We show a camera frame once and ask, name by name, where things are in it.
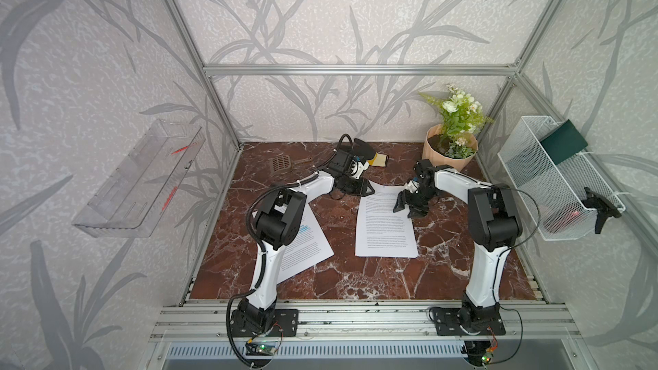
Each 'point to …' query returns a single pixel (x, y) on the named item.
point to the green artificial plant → (460, 117)
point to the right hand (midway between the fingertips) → (399, 210)
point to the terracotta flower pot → (439, 159)
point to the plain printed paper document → (381, 231)
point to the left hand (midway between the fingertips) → (371, 190)
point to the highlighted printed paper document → (308, 247)
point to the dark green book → (563, 142)
